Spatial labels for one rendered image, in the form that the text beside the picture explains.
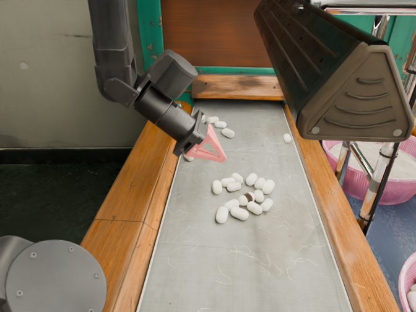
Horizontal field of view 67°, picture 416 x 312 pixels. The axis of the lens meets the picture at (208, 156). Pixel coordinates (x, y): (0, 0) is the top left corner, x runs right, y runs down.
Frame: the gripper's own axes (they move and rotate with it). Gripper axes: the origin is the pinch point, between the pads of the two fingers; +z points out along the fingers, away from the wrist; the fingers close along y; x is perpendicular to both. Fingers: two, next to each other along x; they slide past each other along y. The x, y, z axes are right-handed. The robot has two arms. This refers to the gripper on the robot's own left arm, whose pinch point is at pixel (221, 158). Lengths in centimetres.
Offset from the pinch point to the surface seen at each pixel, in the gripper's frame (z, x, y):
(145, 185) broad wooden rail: -8.2, 14.1, -3.2
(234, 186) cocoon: 6.3, 3.0, -0.8
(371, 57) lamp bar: -10.3, -28.1, -32.9
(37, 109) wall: -62, 108, 117
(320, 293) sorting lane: 17.1, -4.1, -23.9
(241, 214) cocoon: 7.3, 2.0, -9.6
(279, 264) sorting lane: 13.0, -0.6, -19.1
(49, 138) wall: -47, 122, 117
